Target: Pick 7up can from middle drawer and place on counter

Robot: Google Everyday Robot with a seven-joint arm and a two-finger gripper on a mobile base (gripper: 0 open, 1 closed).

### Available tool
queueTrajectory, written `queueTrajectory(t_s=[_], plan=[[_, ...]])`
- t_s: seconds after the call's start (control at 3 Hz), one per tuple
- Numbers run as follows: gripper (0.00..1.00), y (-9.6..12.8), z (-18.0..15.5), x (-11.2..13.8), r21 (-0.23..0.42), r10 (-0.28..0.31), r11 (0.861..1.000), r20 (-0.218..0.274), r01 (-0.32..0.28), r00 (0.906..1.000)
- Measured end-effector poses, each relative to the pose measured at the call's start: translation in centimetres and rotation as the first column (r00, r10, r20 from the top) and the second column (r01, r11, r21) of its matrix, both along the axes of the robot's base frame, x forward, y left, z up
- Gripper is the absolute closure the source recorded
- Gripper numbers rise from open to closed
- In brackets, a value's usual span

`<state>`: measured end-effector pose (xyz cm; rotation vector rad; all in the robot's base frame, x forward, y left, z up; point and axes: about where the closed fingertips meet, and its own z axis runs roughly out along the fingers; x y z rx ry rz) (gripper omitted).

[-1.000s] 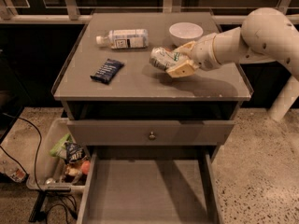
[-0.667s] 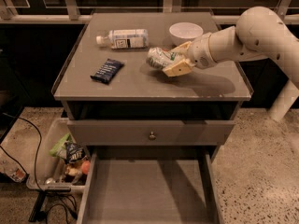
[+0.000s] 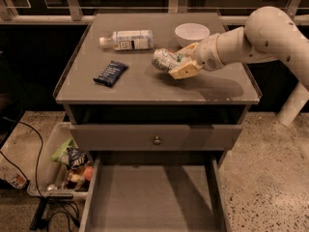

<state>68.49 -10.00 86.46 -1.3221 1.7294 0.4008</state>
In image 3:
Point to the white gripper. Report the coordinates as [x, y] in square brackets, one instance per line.
[208, 53]

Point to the crushed 7up can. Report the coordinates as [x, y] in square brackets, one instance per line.
[165, 60]

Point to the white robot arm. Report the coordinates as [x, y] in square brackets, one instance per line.
[268, 33]

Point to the grey drawer cabinet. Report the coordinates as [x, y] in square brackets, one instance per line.
[143, 95]

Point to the round metal drawer knob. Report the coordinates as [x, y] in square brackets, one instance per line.
[157, 141]

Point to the closed top grey drawer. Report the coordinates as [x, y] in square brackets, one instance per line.
[141, 137]

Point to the open middle grey drawer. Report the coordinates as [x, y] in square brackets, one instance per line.
[155, 198]

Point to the white ceramic bowl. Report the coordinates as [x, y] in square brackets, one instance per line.
[189, 33]

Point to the metal window railing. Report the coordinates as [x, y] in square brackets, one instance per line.
[232, 12]

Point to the clear plastic water bottle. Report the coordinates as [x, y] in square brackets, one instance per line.
[129, 40]

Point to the dark blue snack bar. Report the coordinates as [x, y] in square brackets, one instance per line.
[111, 73]

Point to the green snack bag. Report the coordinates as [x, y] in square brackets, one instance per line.
[61, 154]

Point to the dark blue chip bag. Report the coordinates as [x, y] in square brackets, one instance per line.
[77, 158]

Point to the red apple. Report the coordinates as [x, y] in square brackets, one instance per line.
[88, 173]

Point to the clear plastic storage bin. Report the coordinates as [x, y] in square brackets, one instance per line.
[51, 177]

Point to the plastic bottle on floor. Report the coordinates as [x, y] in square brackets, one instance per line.
[12, 177]

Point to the black device on floor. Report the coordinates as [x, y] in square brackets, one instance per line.
[38, 222]

